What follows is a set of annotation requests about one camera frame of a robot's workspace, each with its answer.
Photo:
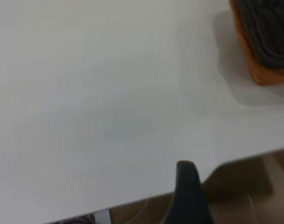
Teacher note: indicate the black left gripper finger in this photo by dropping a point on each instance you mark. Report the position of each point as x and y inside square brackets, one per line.
[188, 198]

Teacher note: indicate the orange wicker basket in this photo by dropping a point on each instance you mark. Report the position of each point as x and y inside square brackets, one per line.
[268, 75]

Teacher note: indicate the white table leg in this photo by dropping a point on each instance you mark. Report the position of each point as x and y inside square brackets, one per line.
[102, 217]

